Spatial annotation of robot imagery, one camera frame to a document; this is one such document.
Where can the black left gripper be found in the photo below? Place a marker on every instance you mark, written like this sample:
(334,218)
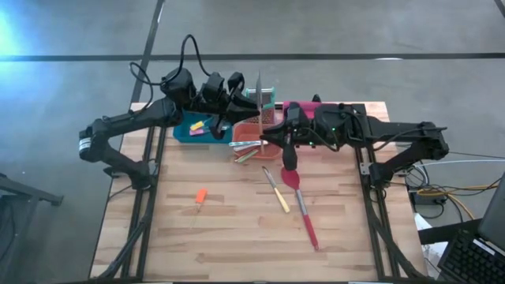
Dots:
(221,126)

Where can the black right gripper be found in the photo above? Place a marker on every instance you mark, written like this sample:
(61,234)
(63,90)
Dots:
(291,155)

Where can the all-black kitchen spoon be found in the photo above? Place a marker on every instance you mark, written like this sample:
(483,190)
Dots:
(316,98)

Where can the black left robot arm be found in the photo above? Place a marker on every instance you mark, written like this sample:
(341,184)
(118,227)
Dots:
(130,118)

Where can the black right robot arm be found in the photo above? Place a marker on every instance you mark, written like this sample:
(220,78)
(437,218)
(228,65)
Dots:
(394,130)

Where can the orange plastic bin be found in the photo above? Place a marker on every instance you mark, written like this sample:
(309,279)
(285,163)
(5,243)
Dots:
(246,136)

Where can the pink plastic bin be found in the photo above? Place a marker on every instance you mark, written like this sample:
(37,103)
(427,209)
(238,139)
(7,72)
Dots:
(313,108)

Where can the blue plastic bin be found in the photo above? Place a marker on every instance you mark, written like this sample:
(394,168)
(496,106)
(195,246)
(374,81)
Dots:
(181,136)

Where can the pink tray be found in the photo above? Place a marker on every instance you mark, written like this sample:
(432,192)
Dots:
(363,106)

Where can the black computer keyboard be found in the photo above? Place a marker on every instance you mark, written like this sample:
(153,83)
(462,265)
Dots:
(473,260)

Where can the grey laptop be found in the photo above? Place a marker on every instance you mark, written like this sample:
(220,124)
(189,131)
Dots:
(495,221)

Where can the black metal stand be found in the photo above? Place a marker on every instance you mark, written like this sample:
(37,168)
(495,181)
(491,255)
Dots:
(27,191)

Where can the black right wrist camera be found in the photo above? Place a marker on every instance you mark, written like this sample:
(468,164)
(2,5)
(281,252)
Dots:
(296,114)

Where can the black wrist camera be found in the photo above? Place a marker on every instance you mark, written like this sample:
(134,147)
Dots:
(236,82)
(296,114)

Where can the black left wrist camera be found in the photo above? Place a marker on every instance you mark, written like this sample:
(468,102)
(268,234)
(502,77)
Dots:
(236,82)

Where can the grey metal bracket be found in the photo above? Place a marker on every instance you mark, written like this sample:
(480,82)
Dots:
(365,169)

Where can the black table frame rail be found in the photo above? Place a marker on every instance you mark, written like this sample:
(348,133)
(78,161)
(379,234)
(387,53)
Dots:
(394,244)
(375,236)
(145,236)
(132,236)

